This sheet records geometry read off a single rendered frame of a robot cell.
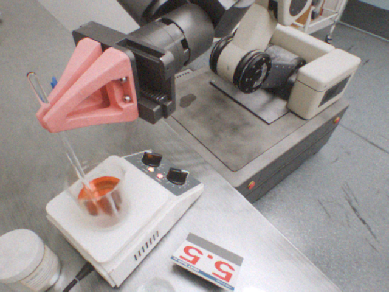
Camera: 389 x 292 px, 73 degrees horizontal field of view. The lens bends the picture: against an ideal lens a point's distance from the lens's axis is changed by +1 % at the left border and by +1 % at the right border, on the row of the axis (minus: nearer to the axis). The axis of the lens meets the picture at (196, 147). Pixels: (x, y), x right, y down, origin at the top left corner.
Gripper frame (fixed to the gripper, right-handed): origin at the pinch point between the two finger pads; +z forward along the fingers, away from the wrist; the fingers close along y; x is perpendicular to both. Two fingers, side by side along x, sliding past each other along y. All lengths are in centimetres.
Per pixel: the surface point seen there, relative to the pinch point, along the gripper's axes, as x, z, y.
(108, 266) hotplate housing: 18.8, 3.5, 4.1
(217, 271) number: 23.1, -4.8, 14.7
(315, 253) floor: 101, -59, 40
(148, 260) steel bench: 25.8, -1.1, 5.5
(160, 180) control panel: 19.7, -10.0, 0.9
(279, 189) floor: 101, -81, 15
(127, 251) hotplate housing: 19.3, 0.9, 4.5
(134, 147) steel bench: 26.0, -16.2, -11.5
